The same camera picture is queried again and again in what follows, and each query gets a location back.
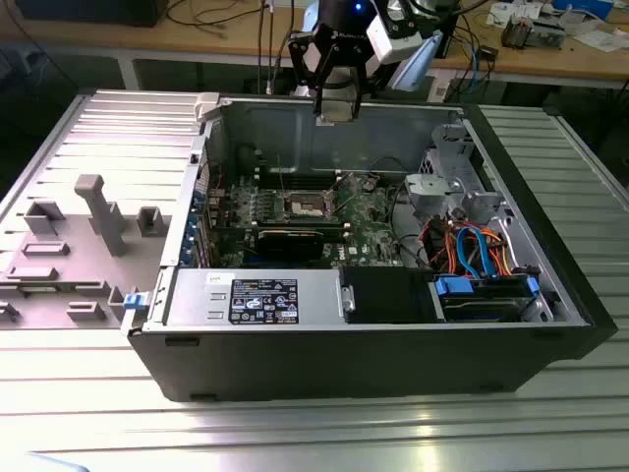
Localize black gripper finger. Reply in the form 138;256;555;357
287;29;341;117
349;57;374;122

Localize thin wire locking lever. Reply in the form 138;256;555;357
327;171;355;196
276;152;290;217

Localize metal socket cover frame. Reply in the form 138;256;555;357
323;171;364;220

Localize CPU socket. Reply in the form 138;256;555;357
280;188;341;221

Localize grey metal drive cage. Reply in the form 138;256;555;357
420;122;492;198

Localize black monitor stand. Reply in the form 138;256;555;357
439;12;463;60

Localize green motherboard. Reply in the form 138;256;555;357
203;169;429;269

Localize wooden desk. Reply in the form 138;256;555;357
0;0;629;92

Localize printed paper cards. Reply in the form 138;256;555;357
486;2;522;29

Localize black graphics card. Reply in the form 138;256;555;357
255;226;326;262

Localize metal finned cooler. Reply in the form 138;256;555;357
500;14;535;50

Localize grey device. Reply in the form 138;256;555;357
530;12;566;50

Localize black plastic shroud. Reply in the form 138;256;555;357
341;267;436;325

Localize hard disk blue carrier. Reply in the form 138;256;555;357
431;274;542;324

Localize black box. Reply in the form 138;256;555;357
19;0;163;29

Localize white papers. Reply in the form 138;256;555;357
572;27;629;54

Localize silver power supply unit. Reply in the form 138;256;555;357
164;267;343;328

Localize black PC case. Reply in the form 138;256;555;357
120;90;619;404

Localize grey parts rack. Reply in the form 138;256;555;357
0;174;173;330

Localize white wrist camera black mount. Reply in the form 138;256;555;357
366;13;425;66

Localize silver metal bracket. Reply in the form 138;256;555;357
403;172;466;220

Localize blue SATA cable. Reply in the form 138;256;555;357
454;223;498;281

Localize orange wire bundle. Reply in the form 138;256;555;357
422;218;515;276

